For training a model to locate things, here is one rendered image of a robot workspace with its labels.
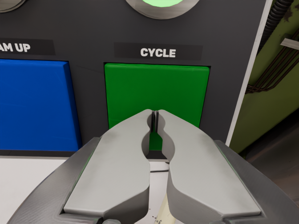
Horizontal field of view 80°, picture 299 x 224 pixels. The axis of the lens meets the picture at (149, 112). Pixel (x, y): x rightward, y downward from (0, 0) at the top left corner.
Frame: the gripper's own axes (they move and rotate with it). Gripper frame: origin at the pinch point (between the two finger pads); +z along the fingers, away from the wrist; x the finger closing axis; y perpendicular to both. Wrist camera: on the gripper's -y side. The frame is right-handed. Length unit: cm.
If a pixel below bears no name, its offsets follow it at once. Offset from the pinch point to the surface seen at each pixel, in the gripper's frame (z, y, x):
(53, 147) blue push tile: 0.9, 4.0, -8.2
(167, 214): 15.4, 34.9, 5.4
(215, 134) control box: 1.6, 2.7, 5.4
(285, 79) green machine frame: 25.9, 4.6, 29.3
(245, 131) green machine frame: 36, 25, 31
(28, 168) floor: 71, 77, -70
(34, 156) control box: 1.6, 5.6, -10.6
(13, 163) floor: 73, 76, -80
